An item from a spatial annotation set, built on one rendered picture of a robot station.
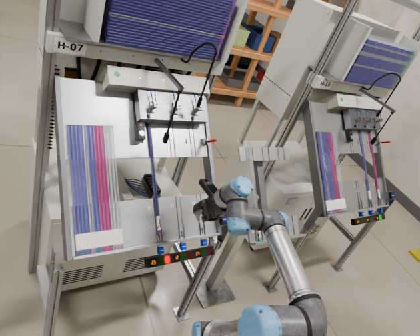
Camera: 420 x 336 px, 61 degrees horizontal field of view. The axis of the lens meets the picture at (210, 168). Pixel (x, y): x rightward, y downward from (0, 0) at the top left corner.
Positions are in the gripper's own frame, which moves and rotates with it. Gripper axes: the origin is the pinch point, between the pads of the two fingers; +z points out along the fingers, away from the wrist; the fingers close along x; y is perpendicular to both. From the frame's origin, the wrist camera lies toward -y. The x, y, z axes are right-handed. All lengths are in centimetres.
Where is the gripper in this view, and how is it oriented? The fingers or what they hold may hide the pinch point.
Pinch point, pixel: (195, 211)
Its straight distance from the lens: 149.4
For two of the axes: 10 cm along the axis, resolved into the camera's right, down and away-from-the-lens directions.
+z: -4.9, 4.1, 7.7
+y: 2.5, 9.1, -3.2
